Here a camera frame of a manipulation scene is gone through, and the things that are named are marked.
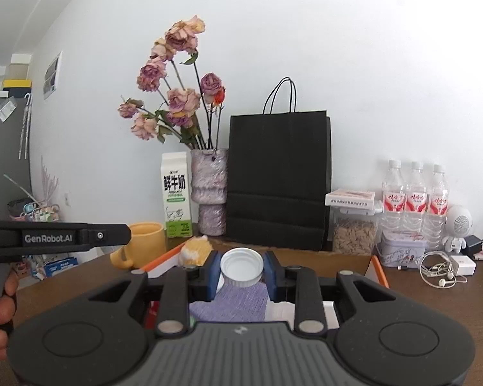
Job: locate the black paper bag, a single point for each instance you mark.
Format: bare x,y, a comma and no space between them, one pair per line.
277,177

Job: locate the blue white carton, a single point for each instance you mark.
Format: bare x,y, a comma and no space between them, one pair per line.
60,266

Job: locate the dried rose bouquet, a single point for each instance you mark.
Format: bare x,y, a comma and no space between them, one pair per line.
181,102

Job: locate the beige cardboard box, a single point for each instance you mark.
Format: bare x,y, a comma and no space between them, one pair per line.
19,70

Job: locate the white green milk carton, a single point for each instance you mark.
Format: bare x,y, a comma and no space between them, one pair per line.
175,193

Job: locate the printed tin box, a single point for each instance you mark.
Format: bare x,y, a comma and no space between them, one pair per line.
400,249

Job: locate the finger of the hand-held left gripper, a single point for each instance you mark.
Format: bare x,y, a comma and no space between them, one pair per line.
108,235

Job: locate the large white bottle cap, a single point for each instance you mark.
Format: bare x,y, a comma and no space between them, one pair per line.
241,267

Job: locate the white wall socket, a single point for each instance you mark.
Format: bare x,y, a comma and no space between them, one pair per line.
67,200

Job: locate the flat white box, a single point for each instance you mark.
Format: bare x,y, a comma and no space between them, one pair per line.
350,198

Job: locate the plush alpaca toy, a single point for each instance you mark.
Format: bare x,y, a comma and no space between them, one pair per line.
195,251

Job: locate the white robot-shaped speaker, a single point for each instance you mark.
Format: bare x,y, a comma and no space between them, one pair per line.
459,221

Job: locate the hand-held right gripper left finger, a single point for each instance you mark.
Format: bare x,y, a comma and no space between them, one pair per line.
212,277

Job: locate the red cardboard box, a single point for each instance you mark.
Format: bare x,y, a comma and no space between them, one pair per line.
326,263

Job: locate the clear seed container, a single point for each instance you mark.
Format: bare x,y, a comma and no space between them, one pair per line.
354,235

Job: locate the purple dried grass sprig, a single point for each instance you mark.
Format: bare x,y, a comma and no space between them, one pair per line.
48,181

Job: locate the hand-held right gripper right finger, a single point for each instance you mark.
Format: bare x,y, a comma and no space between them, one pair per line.
271,277

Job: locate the wall notice sheet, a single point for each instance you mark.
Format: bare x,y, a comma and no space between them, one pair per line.
52,74

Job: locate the black power adapter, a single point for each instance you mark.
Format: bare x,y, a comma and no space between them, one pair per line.
474,245

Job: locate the purple textured vase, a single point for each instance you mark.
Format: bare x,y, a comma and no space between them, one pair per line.
209,185

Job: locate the grey refrigerator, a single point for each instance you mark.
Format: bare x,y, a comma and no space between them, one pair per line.
8,148

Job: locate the white charger block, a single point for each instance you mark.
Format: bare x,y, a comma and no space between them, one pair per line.
465,265

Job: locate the white earphones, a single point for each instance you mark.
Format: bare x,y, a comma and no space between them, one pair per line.
442,284

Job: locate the yellow mug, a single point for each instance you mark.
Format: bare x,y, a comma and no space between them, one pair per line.
149,245

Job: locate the yellow box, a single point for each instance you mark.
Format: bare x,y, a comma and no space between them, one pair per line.
18,85

